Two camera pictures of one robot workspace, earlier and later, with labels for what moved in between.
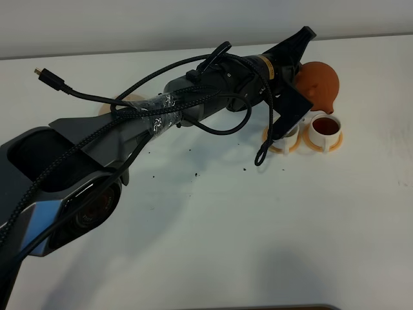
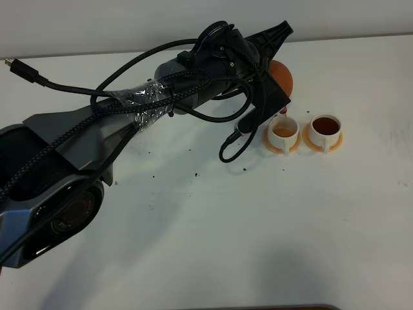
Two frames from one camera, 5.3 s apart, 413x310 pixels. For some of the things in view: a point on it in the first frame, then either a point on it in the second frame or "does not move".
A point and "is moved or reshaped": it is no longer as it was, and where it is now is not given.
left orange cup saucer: (280, 150) does not move
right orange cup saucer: (308, 141) does not move
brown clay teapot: (319, 82) is moved or reshaped
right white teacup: (324, 130) does not move
